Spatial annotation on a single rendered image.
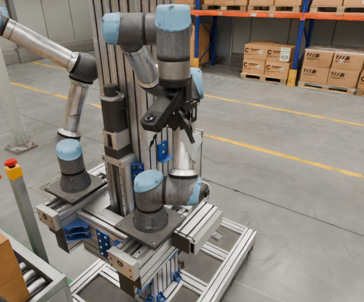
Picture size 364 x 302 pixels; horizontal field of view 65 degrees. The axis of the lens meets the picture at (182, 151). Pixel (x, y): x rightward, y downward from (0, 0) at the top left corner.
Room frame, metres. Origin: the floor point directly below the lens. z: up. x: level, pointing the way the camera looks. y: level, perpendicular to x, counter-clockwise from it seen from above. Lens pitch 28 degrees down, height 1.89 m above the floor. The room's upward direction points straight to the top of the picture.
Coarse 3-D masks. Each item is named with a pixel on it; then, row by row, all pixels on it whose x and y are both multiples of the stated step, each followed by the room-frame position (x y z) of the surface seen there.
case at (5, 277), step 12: (0, 240) 0.93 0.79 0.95; (0, 252) 0.90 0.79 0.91; (12, 252) 0.94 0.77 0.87; (0, 264) 0.89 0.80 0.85; (12, 264) 0.92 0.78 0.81; (0, 276) 0.87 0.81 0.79; (12, 276) 0.91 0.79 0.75; (0, 288) 0.86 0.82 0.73; (12, 288) 0.89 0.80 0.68; (24, 288) 0.93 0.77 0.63; (12, 300) 0.88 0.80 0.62; (24, 300) 0.91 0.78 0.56
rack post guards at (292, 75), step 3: (195, 60) 8.37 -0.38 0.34; (198, 60) 8.38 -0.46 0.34; (195, 63) 8.37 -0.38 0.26; (198, 63) 8.38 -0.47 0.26; (195, 66) 8.37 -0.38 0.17; (198, 66) 8.39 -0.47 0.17; (291, 72) 6.90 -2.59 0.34; (294, 72) 6.86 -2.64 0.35; (291, 75) 6.89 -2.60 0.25; (294, 75) 6.86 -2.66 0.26; (288, 78) 6.94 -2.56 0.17; (291, 78) 6.88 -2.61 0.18; (294, 78) 6.85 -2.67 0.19; (288, 81) 6.92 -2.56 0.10; (291, 81) 6.88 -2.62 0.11; (294, 81) 6.86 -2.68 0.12; (285, 84) 7.02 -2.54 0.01; (288, 84) 6.91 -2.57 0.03; (291, 84) 6.87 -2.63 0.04; (294, 84) 6.86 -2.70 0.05
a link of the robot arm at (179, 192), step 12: (192, 72) 1.07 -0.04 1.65; (192, 84) 1.04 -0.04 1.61; (192, 96) 1.03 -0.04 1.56; (180, 144) 0.98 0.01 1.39; (180, 156) 0.96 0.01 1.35; (180, 168) 0.95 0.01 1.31; (192, 168) 0.96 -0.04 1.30; (168, 180) 0.94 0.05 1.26; (180, 180) 0.91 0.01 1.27; (192, 180) 0.92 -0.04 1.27; (168, 192) 0.90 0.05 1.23; (180, 192) 0.90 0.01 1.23; (192, 192) 0.89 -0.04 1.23; (168, 204) 0.91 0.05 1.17; (180, 204) 0.90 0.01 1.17; (192, 204) 0.90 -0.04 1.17
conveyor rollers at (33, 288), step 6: (24, 264) 1.15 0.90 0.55; (24, 270) 1.13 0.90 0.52; (30, 270) 1.10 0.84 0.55; (24, 276) 1.06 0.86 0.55; (30, 276) 1.07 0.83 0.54; (36, 282) 1.03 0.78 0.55; (42, 282) 1.03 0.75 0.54; (30, 288) 0.99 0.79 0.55; (36, 288) 1.00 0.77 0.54; (30, 294) 0.97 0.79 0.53
